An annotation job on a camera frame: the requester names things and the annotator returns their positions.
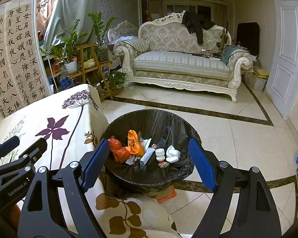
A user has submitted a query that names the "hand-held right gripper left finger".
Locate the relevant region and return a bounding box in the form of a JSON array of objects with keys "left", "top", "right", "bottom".
[{"left": 17, "top": 138, "right": 110, "bottom": 238}]

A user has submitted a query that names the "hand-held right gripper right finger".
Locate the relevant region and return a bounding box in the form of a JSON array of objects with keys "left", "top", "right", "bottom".
[{"left": 188, "top": 139, "right": 283, "bottom": 238}]

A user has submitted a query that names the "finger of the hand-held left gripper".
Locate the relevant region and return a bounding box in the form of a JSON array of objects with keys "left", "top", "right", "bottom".
[
  {"left": 0, "top": 135, "right": 20, "bottom": 164},
  {"left": 17, "top": 138, "right": 48, "bottom": 166}
]

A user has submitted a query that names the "red plastic bag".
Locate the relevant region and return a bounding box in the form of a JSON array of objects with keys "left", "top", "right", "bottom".
[{"left": 108, "top": 136, "right": 131, "bottom": 163}]

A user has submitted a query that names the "white plastic bag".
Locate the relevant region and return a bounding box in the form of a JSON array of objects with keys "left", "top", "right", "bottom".
[{"left": 165, "top": 144, "right": 182, "bottom": 164}]

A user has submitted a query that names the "white sachet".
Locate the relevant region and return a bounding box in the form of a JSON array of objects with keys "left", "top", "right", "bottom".
[{"left": 125, "top": 154, "right": 141, "bottom": 165}]

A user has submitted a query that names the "small white bottle red cap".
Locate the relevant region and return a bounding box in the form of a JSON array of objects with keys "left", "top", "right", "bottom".
[{"left": 155, "top": 148, "right": 166, "bottom": 163}]

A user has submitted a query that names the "orange plastic bag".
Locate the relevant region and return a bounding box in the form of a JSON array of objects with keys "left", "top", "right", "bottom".
[{"left": 126, "top": 129, "right": 146, "bottom": 156}]

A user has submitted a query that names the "trash bin with black bag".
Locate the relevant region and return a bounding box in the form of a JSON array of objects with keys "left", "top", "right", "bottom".
[{"left": 100, "top": 109, "right": 198, "bottom": 194}]

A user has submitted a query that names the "floral tablecloth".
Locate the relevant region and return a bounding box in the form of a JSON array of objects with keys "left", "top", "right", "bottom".
[{"left": 0, "top": 83, "right": 180, "bottom": 238}]

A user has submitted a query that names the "orange box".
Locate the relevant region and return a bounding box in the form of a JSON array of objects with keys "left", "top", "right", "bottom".
[{"left": 156, "top": 185, "right": 177, "bottom": 204}]

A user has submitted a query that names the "white metal rack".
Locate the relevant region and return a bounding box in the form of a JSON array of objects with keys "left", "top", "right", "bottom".
[{"left": 40, "top": 54, "right": 75, "bottom": 96}]

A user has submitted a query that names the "low green floor plant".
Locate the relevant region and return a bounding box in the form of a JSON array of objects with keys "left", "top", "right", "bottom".
[{"left": 105, "top": 70, "right": 127, "bottom": 91}]

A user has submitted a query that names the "plant in white pot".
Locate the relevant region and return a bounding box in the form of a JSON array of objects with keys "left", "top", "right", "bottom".
[{"left": 39, "top": 18, "right": 88, "bottom": 75}]

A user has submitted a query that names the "wooden plant stand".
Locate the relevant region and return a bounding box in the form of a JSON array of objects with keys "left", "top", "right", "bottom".
[{"left": 69, "top": 43, "right": 114, "bottom": 101}]

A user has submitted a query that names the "storage box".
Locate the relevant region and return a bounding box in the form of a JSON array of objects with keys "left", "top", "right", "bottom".
[{"left": 245, "top": 66, "right": 269, "bottom": 91}]

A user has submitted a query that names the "ornate cream sofa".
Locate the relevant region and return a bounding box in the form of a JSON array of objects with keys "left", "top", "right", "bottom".
[{"left": 113, "top": 11, "right": 254, "bottom": 103}]

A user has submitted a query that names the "tall plant in dark pot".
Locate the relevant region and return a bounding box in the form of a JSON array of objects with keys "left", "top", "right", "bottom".
[{"left": 86, "top": 12, "right": 118, "bottom": 64}]

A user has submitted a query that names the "ornate cream armchair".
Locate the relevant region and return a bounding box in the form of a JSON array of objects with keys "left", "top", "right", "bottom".
[{"left": 107, "top": 20, "right": 140, "bottom": 47}]

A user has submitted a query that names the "white door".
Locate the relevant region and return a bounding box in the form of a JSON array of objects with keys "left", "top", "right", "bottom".
[{"left": 265, "top": 0, "right": 298, "bottom": 121}]

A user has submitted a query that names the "black jacket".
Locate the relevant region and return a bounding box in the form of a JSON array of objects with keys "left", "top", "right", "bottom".
[{"left": 181, "top": 10, "right": 217, "bottom": 45}]

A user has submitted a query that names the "grey-green curtain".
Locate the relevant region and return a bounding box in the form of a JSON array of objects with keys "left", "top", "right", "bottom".
[{"left": 43, "top": 0, "right": 103, "bottom": 47}]

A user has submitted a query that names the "calligraphy wall scroll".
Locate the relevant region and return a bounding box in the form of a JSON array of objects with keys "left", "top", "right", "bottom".
[{"left": 0, "top": 1, "right": 53, "bottom": 131}]

